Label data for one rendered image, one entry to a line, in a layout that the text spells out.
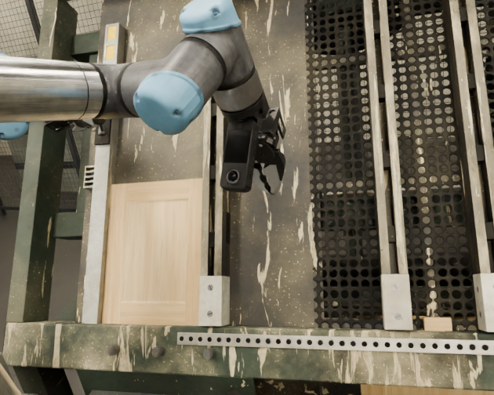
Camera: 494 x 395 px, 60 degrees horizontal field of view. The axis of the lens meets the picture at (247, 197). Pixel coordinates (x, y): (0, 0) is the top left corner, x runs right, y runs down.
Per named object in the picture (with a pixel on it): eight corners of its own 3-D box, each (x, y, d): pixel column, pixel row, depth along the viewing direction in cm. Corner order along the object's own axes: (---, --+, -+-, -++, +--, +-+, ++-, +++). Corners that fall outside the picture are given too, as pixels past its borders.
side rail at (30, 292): (32, 320, 137) (5, 322, 127) (64, 15, 161) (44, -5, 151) (48, 320, 136) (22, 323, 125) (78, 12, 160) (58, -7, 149)
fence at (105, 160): (89, 323, 125) (81, 324, 121) (112, 31, 146) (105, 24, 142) (105, 323, 124) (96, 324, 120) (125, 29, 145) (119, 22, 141)
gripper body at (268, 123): (288, 132, 77) (270, 76, 68) (277, 168, 72) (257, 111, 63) (249, 135, 80) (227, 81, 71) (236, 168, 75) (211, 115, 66)
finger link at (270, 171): (295, 175, 82) (283, 139, 76) (288, 199, 79) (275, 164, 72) (279, 175, 84) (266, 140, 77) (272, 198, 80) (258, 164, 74)
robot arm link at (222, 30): (161, 24, 56) (194, -10, 60) (194, 93, 63) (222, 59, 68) (209, 22, 52) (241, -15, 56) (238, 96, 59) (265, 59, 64)
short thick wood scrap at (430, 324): (423, 330, 102) (424, 330, 101) (422, 317, 103) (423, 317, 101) (451, 330, 101) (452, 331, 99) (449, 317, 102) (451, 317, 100)
